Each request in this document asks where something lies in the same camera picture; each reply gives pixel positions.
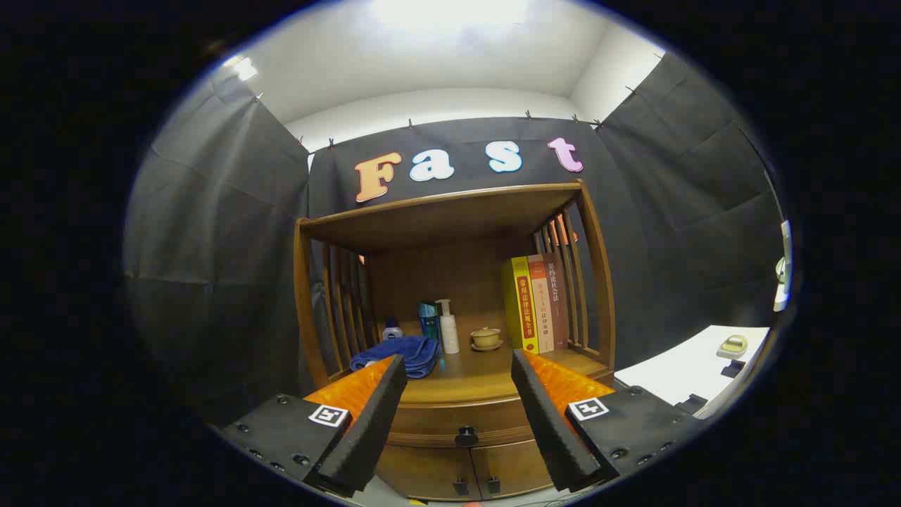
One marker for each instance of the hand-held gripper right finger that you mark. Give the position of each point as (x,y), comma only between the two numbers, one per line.
(552,422)

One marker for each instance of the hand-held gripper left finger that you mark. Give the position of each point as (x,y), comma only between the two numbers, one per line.
(373,422)

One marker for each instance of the curved wooden drawer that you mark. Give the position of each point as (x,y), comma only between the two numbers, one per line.
(436,422)

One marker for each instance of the wooden cabinet door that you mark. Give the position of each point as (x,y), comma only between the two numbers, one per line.
(514,465)
(422,472)

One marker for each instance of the wooden countertop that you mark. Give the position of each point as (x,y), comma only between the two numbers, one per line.
(471,373)

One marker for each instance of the white side cabinet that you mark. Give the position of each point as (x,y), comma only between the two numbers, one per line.
(676,366)

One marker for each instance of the brown wooden cabinet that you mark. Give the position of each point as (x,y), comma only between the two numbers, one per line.
(450,218)

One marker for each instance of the folded blue towel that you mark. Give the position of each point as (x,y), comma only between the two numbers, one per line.
(405,352)

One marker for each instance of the small white blue-capped bottle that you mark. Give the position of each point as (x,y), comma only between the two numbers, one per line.
(393,329)

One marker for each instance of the beige lidded teacup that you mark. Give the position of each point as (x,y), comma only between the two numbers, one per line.
(486,336)

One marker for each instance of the orange and white book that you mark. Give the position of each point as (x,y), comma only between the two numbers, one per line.
(540,310)

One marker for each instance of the teal blue bottle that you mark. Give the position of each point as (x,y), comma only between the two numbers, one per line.
(428,320)

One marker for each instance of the white pump bottle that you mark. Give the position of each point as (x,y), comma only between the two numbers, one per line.
(449,334)

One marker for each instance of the yellow book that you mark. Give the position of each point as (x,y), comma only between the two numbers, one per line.
(519,310)

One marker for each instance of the brown book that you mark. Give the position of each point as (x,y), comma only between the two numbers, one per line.
(557,303)

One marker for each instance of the black slotted holder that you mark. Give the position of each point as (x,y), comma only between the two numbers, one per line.
(691,404)

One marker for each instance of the small black block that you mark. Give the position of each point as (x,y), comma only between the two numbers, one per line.
(732,368)

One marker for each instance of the ceiling light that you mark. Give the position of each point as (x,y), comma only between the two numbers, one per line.
(243,67)

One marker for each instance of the white wall device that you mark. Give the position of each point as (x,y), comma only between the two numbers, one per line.
(783,282)

